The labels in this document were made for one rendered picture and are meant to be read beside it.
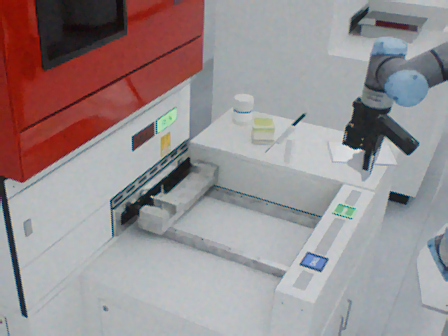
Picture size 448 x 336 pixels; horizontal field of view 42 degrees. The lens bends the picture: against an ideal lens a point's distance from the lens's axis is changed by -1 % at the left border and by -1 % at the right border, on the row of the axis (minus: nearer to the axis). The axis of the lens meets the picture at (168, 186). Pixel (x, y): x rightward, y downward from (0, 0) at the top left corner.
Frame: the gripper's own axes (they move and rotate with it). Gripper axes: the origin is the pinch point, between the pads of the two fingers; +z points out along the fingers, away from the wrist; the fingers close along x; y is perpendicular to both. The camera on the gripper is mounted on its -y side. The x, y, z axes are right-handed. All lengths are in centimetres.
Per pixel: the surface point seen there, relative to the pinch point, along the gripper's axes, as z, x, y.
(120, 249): 31, 32, 56
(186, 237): 28, 19, 41
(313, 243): 14.8, 14.7, 5.6
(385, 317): 112, -78, -5
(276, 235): 29.8, -1.0, 22.0
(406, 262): 113, -124, -1
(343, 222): 15.3, 0.5, 3.1
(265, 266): 27.2, 16.4, 16.8
